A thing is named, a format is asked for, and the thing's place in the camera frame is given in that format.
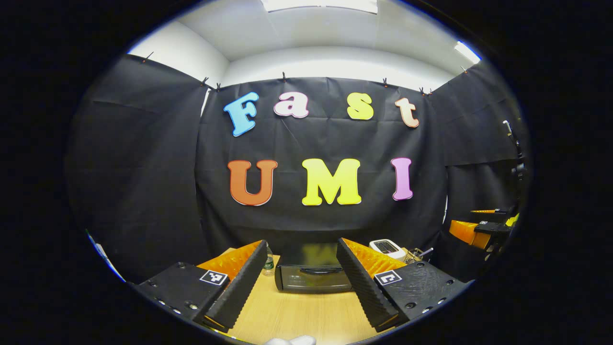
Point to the clear plastic water bottle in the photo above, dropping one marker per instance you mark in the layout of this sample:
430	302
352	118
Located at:
268	262

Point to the black electric oven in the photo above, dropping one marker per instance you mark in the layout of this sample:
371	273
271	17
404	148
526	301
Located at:
311	280

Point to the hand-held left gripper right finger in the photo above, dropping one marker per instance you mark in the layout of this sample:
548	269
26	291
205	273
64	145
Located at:
364	285

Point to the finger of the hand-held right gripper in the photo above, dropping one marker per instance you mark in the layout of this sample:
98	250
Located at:
503	212
467	232

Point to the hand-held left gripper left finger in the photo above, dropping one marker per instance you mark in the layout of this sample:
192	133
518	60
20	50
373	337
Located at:
239	287

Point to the clear glass cup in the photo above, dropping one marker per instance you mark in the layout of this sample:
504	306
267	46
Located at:
414	256

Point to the ceiling light panel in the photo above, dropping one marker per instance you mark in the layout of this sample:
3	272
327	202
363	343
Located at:
321	5
467	51

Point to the white toaster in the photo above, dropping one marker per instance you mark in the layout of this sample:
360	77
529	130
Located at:
385	248

